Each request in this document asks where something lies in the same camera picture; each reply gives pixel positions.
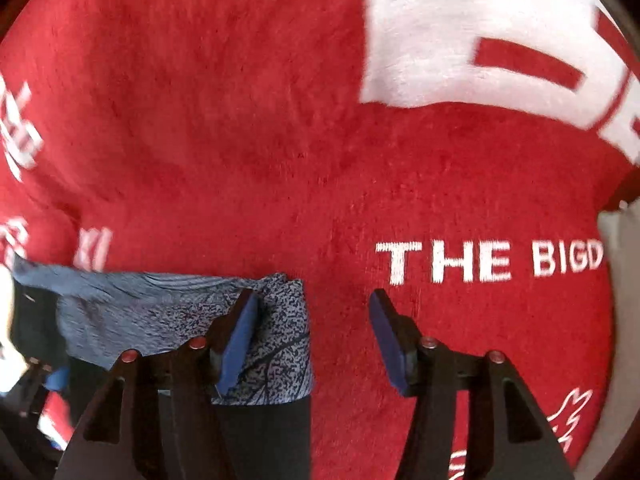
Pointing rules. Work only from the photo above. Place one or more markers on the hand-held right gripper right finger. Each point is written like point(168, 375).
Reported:
point(387, 340)

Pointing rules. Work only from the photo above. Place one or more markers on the black pants with floral trim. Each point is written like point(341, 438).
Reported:
point(150, 310)

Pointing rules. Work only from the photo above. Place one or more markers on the red printed blanket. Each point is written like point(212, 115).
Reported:
point(250, 135)

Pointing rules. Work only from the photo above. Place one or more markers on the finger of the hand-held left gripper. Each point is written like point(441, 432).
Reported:
point(56, 379)

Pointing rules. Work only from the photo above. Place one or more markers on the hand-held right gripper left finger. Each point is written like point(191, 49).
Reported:
point(240, 345)

